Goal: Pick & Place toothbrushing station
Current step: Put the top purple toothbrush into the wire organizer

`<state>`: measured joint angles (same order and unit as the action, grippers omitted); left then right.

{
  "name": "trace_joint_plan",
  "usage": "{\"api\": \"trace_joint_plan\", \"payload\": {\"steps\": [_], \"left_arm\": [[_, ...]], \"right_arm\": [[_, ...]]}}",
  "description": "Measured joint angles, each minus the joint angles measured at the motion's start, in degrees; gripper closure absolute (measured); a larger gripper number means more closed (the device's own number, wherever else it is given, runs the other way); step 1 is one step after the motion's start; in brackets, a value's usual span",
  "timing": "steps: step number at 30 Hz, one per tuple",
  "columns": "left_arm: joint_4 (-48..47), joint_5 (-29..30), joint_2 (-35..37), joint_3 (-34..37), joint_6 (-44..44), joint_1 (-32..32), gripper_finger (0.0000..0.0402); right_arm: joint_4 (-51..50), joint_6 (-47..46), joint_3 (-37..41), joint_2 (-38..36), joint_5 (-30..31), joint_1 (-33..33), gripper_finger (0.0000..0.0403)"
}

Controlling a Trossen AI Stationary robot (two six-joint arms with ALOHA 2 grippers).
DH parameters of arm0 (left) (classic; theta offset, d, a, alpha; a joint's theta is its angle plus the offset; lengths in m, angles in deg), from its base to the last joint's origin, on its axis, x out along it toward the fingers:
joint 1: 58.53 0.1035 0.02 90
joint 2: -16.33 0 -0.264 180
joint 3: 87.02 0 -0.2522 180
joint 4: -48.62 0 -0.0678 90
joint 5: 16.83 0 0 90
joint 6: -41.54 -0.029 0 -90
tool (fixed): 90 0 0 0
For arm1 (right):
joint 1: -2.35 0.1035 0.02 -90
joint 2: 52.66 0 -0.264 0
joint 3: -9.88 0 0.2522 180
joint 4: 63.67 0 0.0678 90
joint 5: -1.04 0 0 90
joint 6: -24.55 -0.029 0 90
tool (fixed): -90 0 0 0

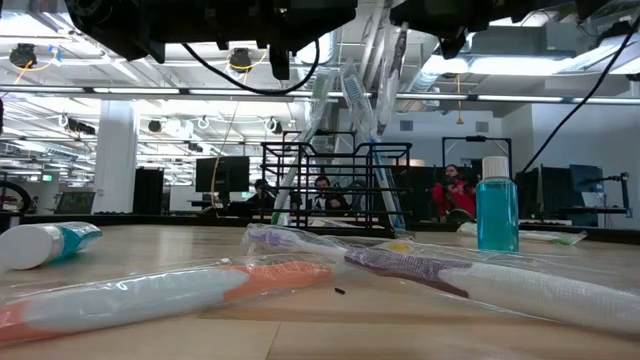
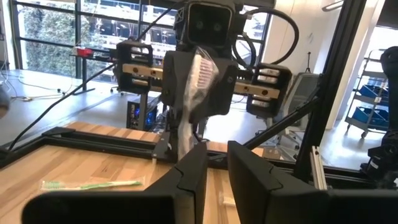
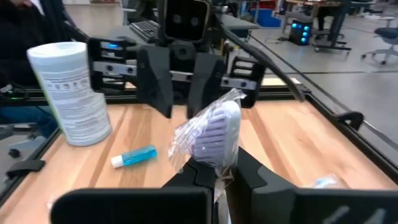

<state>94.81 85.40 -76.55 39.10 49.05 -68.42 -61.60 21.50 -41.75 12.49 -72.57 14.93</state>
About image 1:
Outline black ceiling device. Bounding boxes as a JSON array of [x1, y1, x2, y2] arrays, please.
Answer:
[[8, 42, 39, 69], [228, 47, 254, 72]]

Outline silver ventilation duct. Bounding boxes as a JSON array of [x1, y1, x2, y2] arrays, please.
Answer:
[[292, 27, 346, 94]]

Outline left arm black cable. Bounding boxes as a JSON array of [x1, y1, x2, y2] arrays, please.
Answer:
[[181, 38, 321, 97]]

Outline black curved cable loop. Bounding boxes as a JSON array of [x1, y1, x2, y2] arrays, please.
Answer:
[[0, 179, 35, 216]]

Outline black cabinet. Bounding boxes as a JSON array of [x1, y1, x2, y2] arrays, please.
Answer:
[[132, 167, 165, 215]]

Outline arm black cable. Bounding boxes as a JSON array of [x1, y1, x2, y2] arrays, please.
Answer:
[[181, 38, 321, 97], [521, 19, 640, 172]]

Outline dark laptop screen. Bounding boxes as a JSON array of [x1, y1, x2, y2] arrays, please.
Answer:
[[54, 191, 96, 215]]

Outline black rig frame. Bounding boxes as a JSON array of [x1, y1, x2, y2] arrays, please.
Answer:
[[442, 135, 514, 174]]

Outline yellow hanging cord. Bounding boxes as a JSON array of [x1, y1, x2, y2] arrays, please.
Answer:
[[454, 73, 465, 126]]

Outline purple toothbrush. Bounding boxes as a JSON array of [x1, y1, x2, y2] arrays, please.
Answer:
[[242, 223, 640, 339]]

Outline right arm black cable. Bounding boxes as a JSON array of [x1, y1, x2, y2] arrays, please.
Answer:
[[521, 19, 640, 172]]

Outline white teal toothpaste tube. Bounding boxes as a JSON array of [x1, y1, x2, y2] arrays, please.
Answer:
[[0, 221, 104, 271]]

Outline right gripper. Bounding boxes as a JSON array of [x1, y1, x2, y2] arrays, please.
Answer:
[[390, 0, 576, 60]]

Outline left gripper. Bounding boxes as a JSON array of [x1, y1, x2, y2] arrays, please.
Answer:
[[164, 0, 359, 81]]

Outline person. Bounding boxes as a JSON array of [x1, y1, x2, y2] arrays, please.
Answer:
[[305, 174, 351, 212], [244, 178, 276, 211], [430, 163, 479, 224]]

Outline blue mouthwash bottle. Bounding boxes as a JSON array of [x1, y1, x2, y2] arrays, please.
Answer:
[[474, 155, 520, 253]]

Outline black computer monitor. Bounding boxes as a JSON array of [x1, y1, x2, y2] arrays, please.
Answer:
[[514, 167, 571, 221], [194, 155, 251, 194]]

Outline blue-bristled toothbrush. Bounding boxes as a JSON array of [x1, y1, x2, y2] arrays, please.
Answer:
[[339, 62, 407, 231]]

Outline orange toothbrush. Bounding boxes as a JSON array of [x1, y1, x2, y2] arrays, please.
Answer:
[[0, 240, 416, 349]]

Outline white building column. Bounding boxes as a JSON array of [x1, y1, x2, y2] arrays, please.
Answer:
[[92, 99, 140, 215]]

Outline blue partition panel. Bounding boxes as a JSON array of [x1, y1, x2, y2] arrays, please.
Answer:
[[569, 163, 605, 227]]

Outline black wire rack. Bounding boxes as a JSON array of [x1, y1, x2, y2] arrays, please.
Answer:
[[252, 130, 417, 240]]

